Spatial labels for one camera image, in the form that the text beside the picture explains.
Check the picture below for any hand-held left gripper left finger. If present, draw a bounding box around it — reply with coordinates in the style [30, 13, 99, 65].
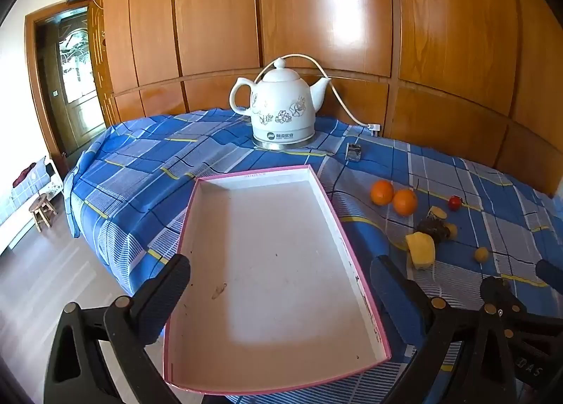
[44, 253, 192, 404]

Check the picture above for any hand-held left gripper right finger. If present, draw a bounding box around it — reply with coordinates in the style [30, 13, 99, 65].
[370, 256, 520, 404]

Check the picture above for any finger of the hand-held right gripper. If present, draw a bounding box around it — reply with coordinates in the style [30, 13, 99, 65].
[536, 260, 563, 295]
[481, 276, 526, 321]

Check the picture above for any yellow ridged chunk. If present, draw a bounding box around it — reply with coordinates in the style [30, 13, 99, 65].
[405, 231, 436, 271]

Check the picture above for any dark brown passion fruit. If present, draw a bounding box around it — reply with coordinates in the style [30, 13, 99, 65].
[417, 217, 449, 241]

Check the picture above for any orange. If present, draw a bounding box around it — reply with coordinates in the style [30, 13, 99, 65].
[393, 189, 418, 217]
[370, 180, 395, 206]

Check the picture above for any pink-rimmed white tray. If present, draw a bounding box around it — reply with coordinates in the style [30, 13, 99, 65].
[163, 164, 392, 397]

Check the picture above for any blue plaid tablecloth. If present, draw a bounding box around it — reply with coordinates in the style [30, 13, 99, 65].
[64, 109, 563, 404]

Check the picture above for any small wooden stool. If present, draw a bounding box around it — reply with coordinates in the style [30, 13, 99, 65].
[29, 194, 58, 233]

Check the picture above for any dark red cloth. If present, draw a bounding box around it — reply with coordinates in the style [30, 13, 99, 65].
[12, 163, 38, 188]

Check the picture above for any white ceramic electric kettle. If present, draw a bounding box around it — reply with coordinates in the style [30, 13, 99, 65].
[229, 58, 331, 150]

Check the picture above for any wooden door with glass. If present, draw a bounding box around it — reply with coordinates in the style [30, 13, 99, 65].
[24, 0, 108, 163]

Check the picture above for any wooden panelled wardrobe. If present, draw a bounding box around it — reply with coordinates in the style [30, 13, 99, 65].
[66, 0, 563, 198]

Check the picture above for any white power cord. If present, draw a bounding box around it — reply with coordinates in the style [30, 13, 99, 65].
[254, 53, 384, 136]

